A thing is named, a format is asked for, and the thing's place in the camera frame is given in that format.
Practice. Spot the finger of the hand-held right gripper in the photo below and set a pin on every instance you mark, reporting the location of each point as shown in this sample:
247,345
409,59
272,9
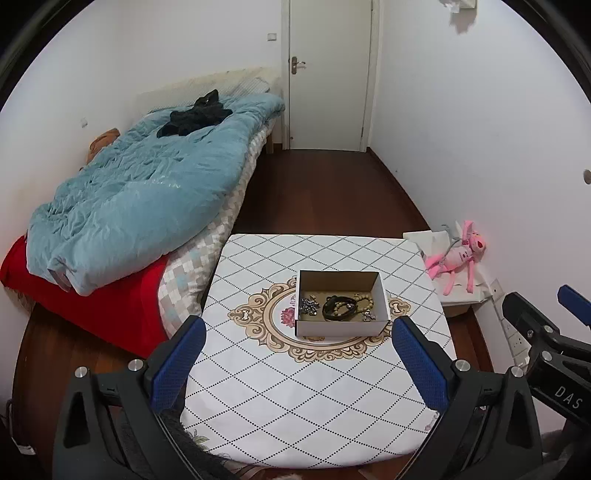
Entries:
577,305
531,323

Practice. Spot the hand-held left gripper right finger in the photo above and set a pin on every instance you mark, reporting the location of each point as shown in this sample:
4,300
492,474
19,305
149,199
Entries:
418,364

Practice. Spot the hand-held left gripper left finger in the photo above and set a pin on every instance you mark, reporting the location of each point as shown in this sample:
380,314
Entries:
180,364

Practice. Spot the small silver charm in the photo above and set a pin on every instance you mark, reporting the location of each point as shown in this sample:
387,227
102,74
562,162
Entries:
368,316

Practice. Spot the cardboard box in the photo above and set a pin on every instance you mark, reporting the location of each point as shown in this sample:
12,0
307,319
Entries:
341,328

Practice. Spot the black smart band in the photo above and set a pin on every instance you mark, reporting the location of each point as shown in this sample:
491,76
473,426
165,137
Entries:
334,311

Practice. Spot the white power strip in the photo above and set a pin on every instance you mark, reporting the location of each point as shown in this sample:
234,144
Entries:
512,337

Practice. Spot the red blanket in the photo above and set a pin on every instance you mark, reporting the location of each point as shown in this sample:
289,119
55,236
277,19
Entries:
106,314

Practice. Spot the pink plush toy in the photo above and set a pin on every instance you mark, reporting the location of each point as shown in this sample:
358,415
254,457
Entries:
455,258

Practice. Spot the checkered bed sheet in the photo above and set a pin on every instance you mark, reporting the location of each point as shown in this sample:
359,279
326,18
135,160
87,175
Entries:
198,263

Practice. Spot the white diamond-patterned tablecloth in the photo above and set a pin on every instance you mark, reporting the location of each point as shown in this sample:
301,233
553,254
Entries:
286,392

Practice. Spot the grey clothes hanger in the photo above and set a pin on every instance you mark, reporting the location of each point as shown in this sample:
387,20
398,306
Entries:
450,233

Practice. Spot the white cloth bag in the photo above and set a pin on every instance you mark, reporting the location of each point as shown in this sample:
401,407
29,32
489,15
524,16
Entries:
425,240

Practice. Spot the light blue duvet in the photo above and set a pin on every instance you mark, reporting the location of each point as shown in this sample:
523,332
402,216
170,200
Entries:
152,198

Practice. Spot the brown pillow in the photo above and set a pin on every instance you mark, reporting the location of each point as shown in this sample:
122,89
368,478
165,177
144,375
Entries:
104,143

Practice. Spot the black clothing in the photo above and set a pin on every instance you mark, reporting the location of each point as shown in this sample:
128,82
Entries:
194,117

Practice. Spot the white door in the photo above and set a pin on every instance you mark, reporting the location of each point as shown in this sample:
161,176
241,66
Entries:
330,92

